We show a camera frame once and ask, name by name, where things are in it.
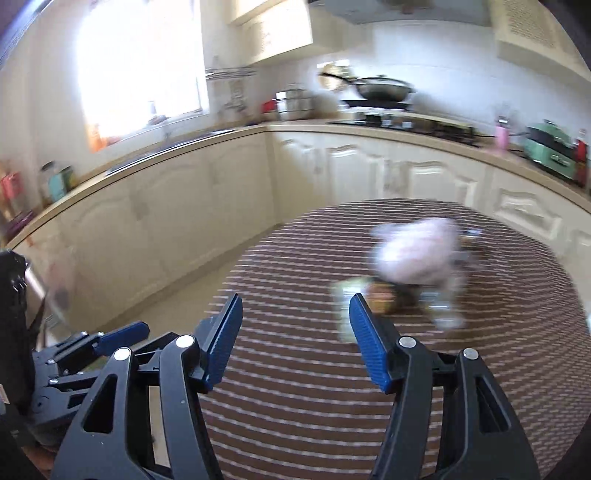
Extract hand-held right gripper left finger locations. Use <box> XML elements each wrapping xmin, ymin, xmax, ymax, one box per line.
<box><xmin>51</xmin><ymin>292</ymin><xmax>245</xmax><ymax>480</ymax></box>

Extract black wok with lid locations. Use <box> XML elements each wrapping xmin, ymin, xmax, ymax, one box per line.
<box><xmin>318</xmin><ymin>71</ymin><xmax>414</xmax><ymax>103</ymax></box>

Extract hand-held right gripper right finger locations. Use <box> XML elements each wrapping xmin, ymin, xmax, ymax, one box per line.
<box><xmin>348</xmin><ymin>292</ymin><xmax>542</xmax><ymax>480</ymax></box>

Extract black glass gas stove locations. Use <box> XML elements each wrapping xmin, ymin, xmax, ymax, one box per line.
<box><xmin>329</xmin><ymin>113</ymin><xmax>481</xmax><ymax>147</ymax></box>

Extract red utensil holder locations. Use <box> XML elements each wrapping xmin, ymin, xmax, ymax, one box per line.
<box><xmin>0</xmin><ymin>171</ymin><xmax>21</xmax><ymax>208</ymax></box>

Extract green electric cooker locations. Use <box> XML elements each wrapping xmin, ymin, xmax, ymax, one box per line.
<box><xmin>524</xmin><ymin>121</ymin><xmax>578</xmax><ymax>178</ymax></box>

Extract yellow snack bag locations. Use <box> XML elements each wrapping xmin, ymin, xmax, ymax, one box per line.
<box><xmin>335</xmin><ymin>276</ymin><xmax>369</xmax><ymax>343</ymax></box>

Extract metal utensil rack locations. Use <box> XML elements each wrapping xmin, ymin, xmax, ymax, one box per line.
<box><xmin>205</xmin><ymin>66</ymin><xmax>257</xmax><ymax>79</ymax></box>

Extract red-capped dark bottle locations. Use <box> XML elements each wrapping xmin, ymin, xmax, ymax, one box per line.
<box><xmin>573</xmin><ymin>134</ymin><xmax>591</xmax><ymax>188</ymax></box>

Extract cream base cabinets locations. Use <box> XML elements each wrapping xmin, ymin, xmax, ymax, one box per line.
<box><xmin>9</xmin><ymin>129</ymin><xmax>591</xmax><ymax>333</ymax></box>

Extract cream lattice door cabinet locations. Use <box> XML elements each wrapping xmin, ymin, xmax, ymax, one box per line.
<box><xmin>489</xmin><ymin>0</ymin><xmax>578</xmax><ymax>77</ymax></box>
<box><xmin>228</xmin><ymin>0</ymin><xmax>315</xmax><ymax>65</ymax></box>

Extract clear storage jar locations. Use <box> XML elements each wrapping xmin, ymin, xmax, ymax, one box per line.
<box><xmin>39</xmin><ymin>161</ymin><xmax>58</xmax><ymax>204</ymax></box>

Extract beige kitchen countertop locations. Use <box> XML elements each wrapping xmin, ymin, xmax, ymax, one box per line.
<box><xmin>0</xmin><ymin>117</ymin><xmax>591</xmax><ymax>259</ymax></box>

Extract grey range hood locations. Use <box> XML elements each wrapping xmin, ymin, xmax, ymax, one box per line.
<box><xmin>307</xmin><ymin>0</ymin><xmax>490</xmax><ymax>26</ymax></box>

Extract pink white plastic package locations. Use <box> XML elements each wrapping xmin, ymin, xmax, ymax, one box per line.
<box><xmin>372</xmin><ymin>217</ymin><xmax>468</xmax><ymax>289</ymax></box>

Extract cream colander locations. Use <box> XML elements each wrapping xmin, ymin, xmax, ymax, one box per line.
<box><xmin>318</xmin><ymin>65</ymin><xmax>352</xmax><ymax>90</ymax></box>

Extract purple object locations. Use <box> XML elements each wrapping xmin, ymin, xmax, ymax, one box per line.
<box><xmin>7</xmin><ymin>210</ymin><xmax>35</xmax><ymax>236</ymax></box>

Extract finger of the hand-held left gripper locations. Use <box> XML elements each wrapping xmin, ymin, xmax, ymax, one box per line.
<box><xmin>54</xmin><ymin>322</ymin><xmax>151</xmax><ymax>365</ymax></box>

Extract steel steamer pot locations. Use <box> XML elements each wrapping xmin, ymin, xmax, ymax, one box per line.
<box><xmin>276</xmin><ymin>88</ymin><xmax>315</xmax><ymax>121</ymax></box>

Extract steel kitchen sink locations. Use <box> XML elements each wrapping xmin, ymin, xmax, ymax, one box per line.
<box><xmin>104</xmin><ymin>129</ymin><xmax>236</xmax><ymax>176</ymax></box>

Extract kitchen window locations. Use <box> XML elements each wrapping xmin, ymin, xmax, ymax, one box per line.
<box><xmin>76</xmin><ymin>0</ymin><xmax>206</xmax><ymax>144</ymax></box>

